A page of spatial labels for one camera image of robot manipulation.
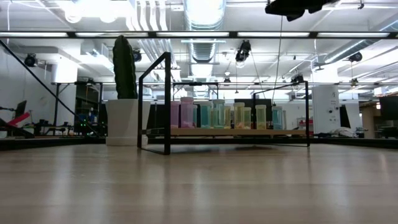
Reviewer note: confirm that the small yellow pill bottle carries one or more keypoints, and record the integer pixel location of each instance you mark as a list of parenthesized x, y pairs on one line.
[(260, 116)]

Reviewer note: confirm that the small green pill bottle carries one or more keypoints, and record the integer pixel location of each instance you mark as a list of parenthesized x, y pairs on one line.
[(247, 118)]

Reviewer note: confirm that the yellow pill bottle red pills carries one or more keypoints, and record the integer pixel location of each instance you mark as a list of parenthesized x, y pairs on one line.
[(239, 115)]

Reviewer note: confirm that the teal pill bottle white pills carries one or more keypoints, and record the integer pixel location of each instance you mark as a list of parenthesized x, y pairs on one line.
[(218, 114)]

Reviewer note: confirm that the small teal pill bottle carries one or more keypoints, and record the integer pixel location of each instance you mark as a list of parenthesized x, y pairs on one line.
[(205, 115)]

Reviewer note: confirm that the small pink pill bottle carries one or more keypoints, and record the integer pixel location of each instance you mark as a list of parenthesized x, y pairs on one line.
[(174, 115), (187, 112)]

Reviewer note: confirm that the black hanging ceiling spotlight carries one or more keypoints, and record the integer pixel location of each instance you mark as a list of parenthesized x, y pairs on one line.
[(243, 51)]

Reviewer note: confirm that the large black monitor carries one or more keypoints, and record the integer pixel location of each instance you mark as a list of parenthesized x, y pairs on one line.
[(269, 102)]

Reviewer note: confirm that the red storage bins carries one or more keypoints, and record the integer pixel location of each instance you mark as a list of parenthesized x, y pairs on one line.
[(304, 123)]

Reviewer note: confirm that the white cloth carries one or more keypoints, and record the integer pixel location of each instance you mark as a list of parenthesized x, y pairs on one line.
[(339, 132)]

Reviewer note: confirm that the tan wooden cabinet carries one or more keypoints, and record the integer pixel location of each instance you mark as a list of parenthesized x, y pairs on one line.
[(368, 121)]

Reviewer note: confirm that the black monitor on stand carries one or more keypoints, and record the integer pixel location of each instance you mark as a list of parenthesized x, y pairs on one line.
[(390, 107)]

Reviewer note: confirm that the green cactus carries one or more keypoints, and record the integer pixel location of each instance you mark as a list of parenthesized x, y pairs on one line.
[(124, 68)]

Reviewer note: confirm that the white hexagonal plant pot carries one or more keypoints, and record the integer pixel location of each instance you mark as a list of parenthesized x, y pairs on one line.
[(124, 124)]

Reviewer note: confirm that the red and black equipment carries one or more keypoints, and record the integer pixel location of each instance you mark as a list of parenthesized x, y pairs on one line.
[(18, 119)]

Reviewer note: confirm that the ribbed ventilation duct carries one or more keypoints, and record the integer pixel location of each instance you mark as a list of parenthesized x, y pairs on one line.
[(203, 51)]

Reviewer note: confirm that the wooden shelf black metal frame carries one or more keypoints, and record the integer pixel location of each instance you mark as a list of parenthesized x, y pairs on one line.
[(236, 132)]

